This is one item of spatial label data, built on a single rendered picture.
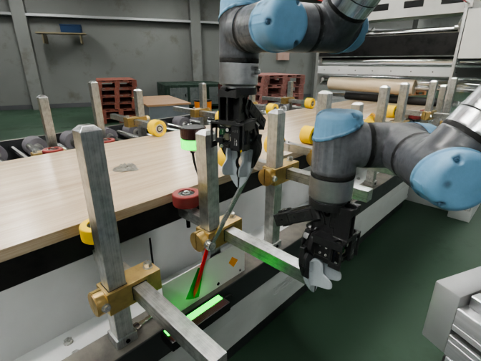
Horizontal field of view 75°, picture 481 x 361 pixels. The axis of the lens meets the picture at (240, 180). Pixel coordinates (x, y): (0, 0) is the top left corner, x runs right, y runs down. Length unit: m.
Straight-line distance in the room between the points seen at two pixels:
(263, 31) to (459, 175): 0.31
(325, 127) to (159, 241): 0.63
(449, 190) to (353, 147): 0.16
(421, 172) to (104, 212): 0.49
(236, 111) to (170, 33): 10.10
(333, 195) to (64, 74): 10.23
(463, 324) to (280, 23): 0.45
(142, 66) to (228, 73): 9.95
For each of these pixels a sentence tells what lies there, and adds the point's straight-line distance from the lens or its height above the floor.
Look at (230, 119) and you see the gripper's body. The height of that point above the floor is 1.15.
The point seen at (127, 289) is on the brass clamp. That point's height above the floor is 0.84.
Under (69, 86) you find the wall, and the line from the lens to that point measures 10.59.
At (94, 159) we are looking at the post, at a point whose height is 1.10.
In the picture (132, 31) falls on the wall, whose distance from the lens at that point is 10.55.
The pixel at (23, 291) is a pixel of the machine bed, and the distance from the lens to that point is 0.88.
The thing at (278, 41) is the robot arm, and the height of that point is 1.28.
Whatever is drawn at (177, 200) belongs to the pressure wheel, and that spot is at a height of 0.90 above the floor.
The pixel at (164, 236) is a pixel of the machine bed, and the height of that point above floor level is 0.76.
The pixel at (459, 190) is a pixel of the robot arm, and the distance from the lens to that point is 0.43.
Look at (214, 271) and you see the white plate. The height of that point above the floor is 0.76.
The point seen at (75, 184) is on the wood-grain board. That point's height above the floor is 0.90.
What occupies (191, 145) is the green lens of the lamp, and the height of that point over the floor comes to 1.08.
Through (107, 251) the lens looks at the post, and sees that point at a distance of 0.63.
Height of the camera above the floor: 1.25
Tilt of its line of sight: 21 degrees down
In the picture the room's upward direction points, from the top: straight up
